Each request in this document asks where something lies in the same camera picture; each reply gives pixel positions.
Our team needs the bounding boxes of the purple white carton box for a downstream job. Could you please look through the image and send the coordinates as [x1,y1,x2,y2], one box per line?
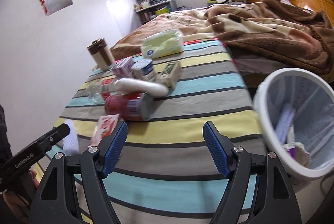
[287,147,296,159]

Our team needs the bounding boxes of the beige paper bag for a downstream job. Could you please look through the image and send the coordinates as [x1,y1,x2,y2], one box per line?
[283,142,311,167]

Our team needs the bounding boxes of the white round trash bin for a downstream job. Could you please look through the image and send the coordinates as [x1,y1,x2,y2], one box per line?
[253,67,333,192]

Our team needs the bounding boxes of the person's left hand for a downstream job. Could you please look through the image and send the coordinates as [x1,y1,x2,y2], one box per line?
[1,176,29,223]

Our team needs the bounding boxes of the red strawberry milk carton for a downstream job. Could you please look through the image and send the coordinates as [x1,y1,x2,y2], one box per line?
[90,114,120,147]

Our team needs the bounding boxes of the red can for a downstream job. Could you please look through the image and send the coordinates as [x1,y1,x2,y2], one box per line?
[105,93,154,122]

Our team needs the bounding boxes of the clear plastic bottle red label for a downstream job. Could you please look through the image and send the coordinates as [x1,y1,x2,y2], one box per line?
[87,78,117,103]

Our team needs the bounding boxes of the striped bed sheet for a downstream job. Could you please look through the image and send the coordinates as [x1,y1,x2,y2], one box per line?
[32,40,269,224]

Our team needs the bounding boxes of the small pink purple carton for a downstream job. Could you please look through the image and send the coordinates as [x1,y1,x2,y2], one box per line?
[111,57,134,78]

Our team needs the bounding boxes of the white blue can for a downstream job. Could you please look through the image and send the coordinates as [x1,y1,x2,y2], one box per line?
[131,59,157,82]

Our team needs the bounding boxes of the brown beige thermos cup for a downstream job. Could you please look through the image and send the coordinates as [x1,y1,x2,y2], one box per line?
[87,38,115,71]

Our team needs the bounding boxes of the green white small box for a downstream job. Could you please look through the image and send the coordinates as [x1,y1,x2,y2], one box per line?
[156,61,182,89]

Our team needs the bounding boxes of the green tissue pack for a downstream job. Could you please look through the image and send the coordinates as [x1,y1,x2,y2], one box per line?
[140,29,184,59]

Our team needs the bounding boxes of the brown fleece blanket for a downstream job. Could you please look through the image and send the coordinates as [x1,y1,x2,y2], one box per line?
[111,0,333,81]

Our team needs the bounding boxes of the cluttered shelf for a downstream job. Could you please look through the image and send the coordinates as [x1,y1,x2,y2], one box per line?
[134,0,177,24]

